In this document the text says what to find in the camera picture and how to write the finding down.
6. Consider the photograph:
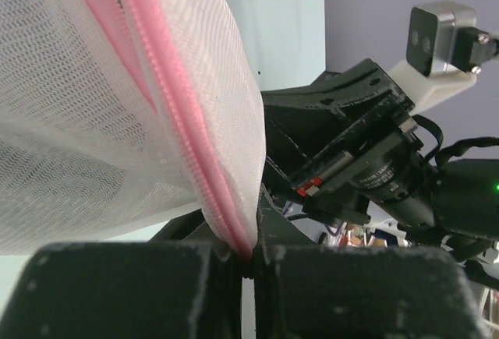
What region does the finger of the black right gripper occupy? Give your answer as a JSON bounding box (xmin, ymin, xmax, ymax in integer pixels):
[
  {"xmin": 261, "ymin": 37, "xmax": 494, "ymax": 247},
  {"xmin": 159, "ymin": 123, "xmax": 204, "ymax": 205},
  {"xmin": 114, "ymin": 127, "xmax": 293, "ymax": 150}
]
[{"xmin": 262, "ymin": 91, "xmax": 339, "ymax": 199}]

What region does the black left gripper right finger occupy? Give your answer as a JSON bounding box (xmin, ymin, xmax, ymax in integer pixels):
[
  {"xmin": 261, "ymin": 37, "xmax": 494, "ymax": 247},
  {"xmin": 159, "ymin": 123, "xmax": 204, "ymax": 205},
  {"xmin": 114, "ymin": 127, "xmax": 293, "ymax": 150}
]
[{"xmin": 253, "ymin": 197, "xmax": 490, "ymax": 338}]

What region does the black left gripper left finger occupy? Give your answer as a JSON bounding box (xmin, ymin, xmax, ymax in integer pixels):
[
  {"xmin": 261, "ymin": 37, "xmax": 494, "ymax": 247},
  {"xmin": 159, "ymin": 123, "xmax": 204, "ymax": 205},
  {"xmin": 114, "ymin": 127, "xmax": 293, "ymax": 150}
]
[{"xmin": 1, "ymin": 211, "xmax": 242, "ymax": 338}]

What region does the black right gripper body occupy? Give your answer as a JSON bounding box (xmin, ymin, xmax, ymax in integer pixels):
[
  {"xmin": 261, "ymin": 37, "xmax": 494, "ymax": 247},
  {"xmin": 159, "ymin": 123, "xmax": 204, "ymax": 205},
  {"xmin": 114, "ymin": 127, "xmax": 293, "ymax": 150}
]
[{"xmin": 292, "ymin": 59, "xmax": 437, "ymax": 230}]

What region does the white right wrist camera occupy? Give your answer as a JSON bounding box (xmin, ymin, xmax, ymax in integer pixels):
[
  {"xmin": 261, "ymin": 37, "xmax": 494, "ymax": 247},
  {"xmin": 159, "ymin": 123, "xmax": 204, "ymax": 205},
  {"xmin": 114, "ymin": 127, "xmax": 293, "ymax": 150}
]
[{"xmin": 388, "ymin": 0, "xmax": 498, "ymax": 115}]

